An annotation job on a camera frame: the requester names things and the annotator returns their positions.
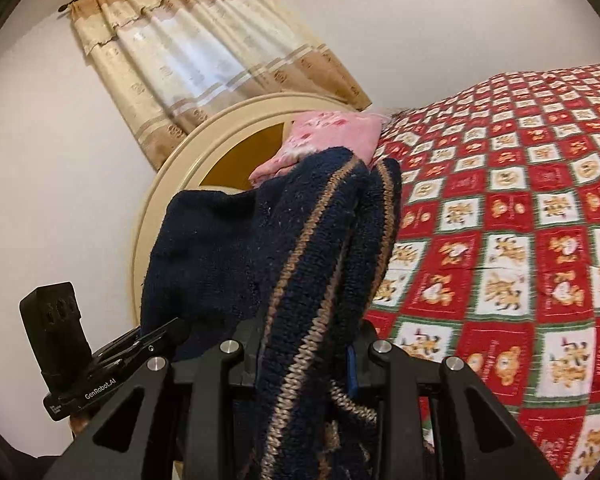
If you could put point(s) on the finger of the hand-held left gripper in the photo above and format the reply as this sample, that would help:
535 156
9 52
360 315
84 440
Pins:
160 340

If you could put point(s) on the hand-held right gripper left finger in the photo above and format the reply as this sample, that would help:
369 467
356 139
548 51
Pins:
232 362

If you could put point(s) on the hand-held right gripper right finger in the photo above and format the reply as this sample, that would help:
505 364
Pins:
351 367

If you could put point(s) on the navy patterned knitted sweater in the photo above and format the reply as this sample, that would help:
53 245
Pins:
280 240

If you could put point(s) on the cream wooden headboard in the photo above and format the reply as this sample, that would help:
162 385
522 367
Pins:
180 160

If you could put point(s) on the red printed bedspread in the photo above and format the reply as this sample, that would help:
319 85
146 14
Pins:
520 210

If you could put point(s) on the pink folded blanket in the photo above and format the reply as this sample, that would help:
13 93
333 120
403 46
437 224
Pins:
330 132

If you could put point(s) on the beige patterned curtain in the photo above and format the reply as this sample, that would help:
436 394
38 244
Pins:
190 50

